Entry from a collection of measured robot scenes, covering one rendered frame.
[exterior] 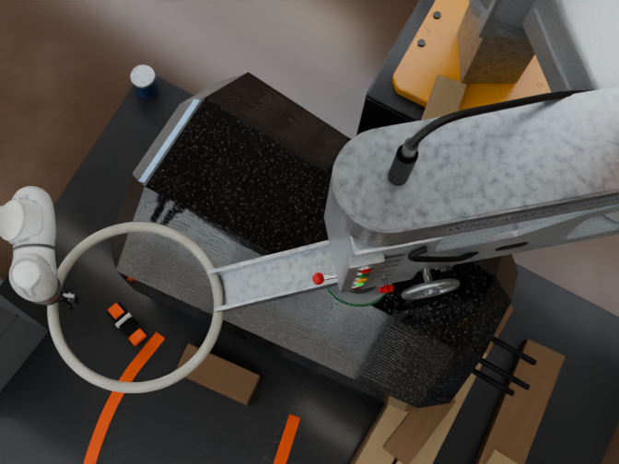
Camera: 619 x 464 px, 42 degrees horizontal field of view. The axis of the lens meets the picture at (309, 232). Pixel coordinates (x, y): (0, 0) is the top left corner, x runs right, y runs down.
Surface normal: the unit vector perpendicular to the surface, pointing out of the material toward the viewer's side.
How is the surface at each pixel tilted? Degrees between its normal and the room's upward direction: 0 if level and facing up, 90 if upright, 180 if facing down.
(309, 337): 45
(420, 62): 0
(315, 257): 16
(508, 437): 0
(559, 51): 90
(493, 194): 0
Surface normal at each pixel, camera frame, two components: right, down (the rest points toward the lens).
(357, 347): -0.31, 0.41
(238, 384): 0.04, -0.26
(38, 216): 0.72, -0.26
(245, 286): -0.24, -0.20
